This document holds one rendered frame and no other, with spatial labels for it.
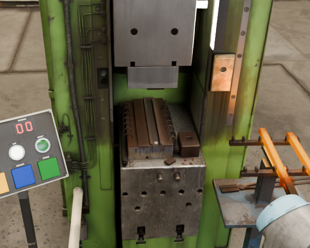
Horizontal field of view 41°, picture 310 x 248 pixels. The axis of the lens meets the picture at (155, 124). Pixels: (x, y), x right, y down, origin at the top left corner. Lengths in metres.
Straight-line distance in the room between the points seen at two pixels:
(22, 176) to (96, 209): 0.67
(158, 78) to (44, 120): 0.47
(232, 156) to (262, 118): 1.97
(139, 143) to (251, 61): 0.60
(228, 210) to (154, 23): 0.86
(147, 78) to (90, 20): 0.32
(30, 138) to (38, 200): 1.44
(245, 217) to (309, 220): 0.98
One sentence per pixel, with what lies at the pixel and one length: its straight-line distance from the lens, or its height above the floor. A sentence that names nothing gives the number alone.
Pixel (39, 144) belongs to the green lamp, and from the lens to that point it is 1.65.
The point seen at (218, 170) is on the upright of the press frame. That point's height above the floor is 0.72.
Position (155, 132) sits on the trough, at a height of 0.99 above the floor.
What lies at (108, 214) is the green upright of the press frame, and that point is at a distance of 2.25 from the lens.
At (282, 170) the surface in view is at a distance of 1.68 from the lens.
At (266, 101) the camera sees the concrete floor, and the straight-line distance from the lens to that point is 4.36.
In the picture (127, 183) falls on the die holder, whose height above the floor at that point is 0.83.
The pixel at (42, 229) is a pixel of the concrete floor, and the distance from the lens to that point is 2.84.
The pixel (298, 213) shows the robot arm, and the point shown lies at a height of 1.45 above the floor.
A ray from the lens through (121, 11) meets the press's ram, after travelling 1.52.
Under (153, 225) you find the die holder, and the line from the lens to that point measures 2.04.
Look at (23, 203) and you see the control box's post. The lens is 1.89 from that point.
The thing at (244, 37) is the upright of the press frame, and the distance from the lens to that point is 1.79.
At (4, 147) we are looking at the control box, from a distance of 1.64.
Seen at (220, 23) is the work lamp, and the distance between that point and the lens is 1.70.
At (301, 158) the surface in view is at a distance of 1.79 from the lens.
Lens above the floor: 2.03
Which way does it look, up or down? 33 degrees down
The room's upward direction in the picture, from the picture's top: 2 degrees clockwise
